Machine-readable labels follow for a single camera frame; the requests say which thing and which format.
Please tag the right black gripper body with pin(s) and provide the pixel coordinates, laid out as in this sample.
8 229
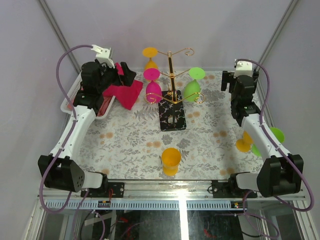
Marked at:
233 101

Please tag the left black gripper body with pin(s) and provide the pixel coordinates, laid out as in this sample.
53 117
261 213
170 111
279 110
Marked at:
109 75

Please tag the magenta plastic wine glass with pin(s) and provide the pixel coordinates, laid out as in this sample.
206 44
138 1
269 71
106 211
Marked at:
153 90

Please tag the orange plastic wine glass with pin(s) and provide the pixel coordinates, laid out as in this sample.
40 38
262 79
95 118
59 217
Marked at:
150 53

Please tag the green wine glass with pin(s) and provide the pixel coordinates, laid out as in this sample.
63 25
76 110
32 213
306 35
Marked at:
277 133
192 89

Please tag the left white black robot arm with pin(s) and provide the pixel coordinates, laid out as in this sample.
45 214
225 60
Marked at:
84 104

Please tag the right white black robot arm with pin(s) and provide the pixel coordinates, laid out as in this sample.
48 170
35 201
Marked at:
279 174

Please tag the gold wine glass rack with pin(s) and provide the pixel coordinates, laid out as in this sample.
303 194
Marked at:
170 107

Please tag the orange wine glass front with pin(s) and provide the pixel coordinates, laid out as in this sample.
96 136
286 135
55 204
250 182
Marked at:
171 158

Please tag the magenta cloth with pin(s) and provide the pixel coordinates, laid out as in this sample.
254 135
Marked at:
126 95

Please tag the pink cloth in basket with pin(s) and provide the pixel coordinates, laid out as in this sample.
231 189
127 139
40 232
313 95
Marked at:
104 106

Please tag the floral table mat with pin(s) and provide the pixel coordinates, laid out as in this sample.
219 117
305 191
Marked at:
128 144

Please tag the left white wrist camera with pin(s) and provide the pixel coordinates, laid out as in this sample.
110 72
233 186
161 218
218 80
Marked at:
104 55

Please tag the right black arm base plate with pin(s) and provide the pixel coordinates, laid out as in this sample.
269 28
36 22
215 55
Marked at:
227 189

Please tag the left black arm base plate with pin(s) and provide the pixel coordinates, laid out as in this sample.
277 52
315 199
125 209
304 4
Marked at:
112 188

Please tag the aluminium mounting rail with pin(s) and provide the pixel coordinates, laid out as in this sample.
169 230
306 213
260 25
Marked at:
168 190

